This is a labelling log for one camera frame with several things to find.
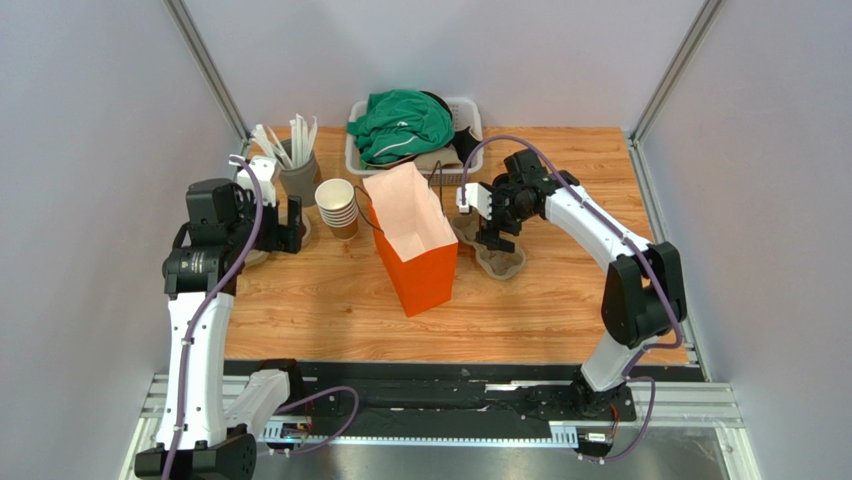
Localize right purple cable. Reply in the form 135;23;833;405
459;135;686;465

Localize white wrapped straws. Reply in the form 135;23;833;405
250;113;319;171

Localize black cloth in basket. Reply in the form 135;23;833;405
421;90;482;165

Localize stack of paper cups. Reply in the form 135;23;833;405
314;178;359;241

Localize white plastic basket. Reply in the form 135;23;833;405
344;97;485;186

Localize green garment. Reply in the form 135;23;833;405
347;89;455;168

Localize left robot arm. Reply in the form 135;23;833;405
134;178;302;479

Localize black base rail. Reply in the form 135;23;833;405
142;359;743;447

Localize beige cloth in basket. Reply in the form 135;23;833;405
413;147;463;175

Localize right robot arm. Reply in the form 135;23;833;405
456;149;687;418

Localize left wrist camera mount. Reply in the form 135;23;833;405
229;155;279;207

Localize grey straw holder cup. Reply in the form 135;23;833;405
276;152;323;207

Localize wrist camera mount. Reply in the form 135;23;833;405
456;182;493;220
229;155;279;207

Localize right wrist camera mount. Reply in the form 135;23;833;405
456;182;493;220

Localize grey pulp cup carrier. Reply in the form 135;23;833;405
450;214;527;281

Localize grey pulp carrier stack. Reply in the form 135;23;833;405
244;213;312;268

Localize orange paper bag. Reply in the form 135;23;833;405
363;163;458;317

